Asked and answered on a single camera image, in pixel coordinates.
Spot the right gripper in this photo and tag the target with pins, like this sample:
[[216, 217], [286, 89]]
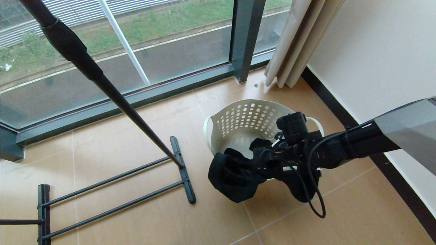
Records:
[[299, 156]]

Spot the white laundry basket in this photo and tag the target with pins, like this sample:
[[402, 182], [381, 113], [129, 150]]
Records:
[[245, 119]]

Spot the black clothes rack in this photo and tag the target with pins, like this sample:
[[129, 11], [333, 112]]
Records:
[[75, 51]]

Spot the beige curtain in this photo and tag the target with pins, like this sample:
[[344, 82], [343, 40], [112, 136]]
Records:
[[296, 41]]

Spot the window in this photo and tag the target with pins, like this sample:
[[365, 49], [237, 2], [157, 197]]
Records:
[[243, 37]]

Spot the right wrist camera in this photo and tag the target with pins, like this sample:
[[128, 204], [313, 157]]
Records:
[[293, 127]]

